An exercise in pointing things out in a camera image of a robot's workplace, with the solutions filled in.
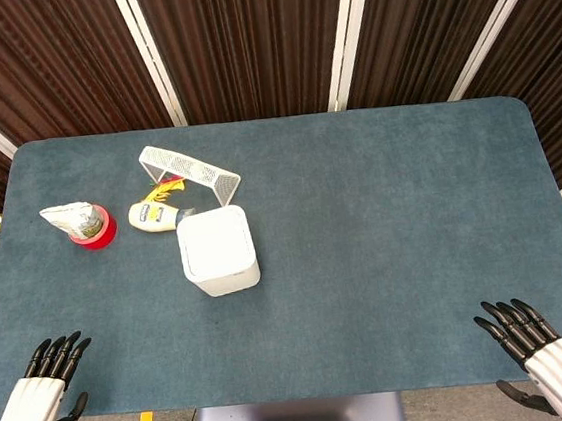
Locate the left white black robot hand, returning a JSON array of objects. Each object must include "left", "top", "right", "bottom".
[{"left": 0, "top": 329, "right": 101, "bottom": 421}]

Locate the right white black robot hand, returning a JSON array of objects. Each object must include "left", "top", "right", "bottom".
[{"left": 472, "top": 293, "right": 562, "bottom": 421}]

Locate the white square plastic container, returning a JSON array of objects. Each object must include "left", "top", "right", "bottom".
[{"left": 174, "top": 202, "right": 263, "bottom": 301}]

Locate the red instant noodle cup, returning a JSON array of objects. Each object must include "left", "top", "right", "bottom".
[{"left": 37, "top": 198, "right": 121, "bottom": 257}]

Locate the yellow mayonnaise squeeze bottle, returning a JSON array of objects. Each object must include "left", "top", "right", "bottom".
[{"left": 125, "top": 195, "right": 199, "bottom": 234}]

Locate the yellow red snack packet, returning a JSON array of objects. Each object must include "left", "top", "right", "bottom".
[{"left": 143, "top": 175, "right": 189, "bottom": 204}]

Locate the blue felt table mat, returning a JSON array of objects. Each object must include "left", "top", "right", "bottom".
[{"left": 0, "top": 84, "right": 562, "bottom": 421}]

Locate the white mesh metal basket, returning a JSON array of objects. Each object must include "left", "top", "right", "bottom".
[{"left": 137, "top": 136, "right": 244, "bottom": 216}]

